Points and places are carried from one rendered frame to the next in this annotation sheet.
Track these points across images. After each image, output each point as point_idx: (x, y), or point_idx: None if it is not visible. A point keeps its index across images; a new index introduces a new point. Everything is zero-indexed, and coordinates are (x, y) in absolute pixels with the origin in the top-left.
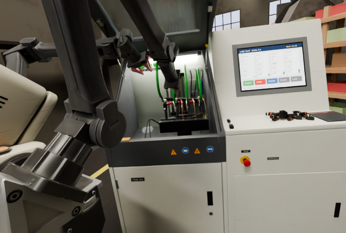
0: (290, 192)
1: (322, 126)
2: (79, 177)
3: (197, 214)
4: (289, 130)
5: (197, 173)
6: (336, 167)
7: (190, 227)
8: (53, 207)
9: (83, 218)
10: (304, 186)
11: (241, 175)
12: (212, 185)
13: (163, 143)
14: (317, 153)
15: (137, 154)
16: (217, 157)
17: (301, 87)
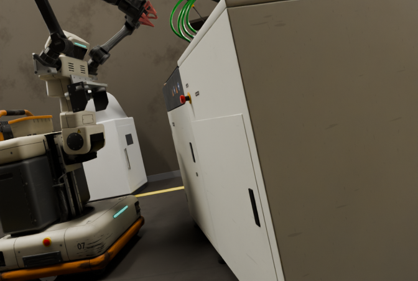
0: (217, 153)
1: (202, 28)
2: (51, 61)
3: (194, 173)
4: (192, 46)
5: (182, 117)
6: (229, 106)
7: (196, 189)
8: (41, 66)
9: (76, 93)
10: (221, 144)
11: (193, 120)
12: (189, 133)
13: (169, 83)
14: (212, 80)
15: (168, 97)
16: None
17: None
